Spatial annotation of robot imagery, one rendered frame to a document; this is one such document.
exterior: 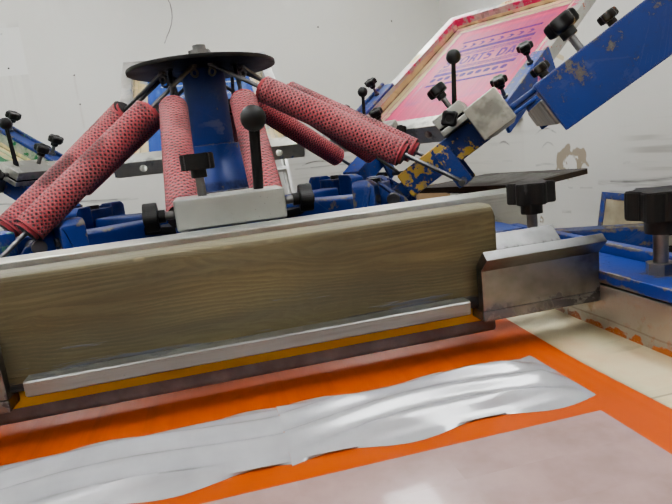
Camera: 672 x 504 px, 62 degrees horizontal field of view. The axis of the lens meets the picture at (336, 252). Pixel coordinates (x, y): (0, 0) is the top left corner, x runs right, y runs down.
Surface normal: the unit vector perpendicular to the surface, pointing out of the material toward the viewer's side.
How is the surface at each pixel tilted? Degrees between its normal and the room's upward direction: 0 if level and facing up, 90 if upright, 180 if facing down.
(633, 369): 0
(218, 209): 90
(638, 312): 90
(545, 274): 90
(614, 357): 0
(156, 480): 39
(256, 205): 90
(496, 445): 0
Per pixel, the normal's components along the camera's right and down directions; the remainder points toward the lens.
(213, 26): 0.22, 0.15
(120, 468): 0.00, -0.73
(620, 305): -0.97, 0.15
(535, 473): -0.11, -0.98
